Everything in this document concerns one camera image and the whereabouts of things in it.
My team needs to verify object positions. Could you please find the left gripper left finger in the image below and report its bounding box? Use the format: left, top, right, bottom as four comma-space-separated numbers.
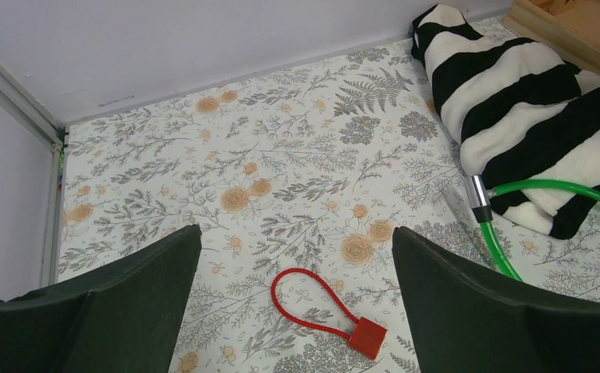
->
0, 225, 202, 372

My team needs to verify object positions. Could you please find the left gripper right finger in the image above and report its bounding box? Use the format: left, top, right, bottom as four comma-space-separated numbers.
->
392, 227, 600, 372

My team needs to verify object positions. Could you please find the red cable lock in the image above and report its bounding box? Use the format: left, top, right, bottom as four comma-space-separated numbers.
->
270, 267, 388, 360

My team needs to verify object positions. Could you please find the green cable lock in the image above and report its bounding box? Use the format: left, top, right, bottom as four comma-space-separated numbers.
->
465, 175, 600, 282

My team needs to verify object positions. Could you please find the black white striped cloth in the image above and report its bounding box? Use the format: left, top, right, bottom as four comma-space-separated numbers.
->
410, 4, 600, 241

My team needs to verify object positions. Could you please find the wooden clothes rack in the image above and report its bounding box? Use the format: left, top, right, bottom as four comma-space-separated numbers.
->
503, 0, 600, 74

